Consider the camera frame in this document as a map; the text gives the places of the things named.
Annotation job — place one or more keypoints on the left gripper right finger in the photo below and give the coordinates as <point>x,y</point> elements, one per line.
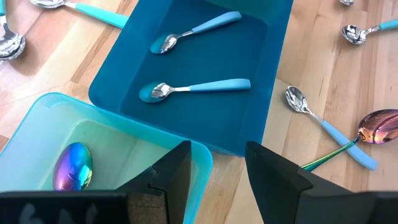
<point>280,193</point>

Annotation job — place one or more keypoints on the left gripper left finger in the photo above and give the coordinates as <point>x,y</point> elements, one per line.
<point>174,186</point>

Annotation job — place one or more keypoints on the iridescent rainbow spoon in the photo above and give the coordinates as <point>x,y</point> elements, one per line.
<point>377,126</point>
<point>73,166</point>

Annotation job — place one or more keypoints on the mint translucent plastic bin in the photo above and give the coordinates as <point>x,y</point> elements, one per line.
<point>124,149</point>

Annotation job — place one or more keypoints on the dark teal plastic bin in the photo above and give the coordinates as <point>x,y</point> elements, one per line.
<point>202,118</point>

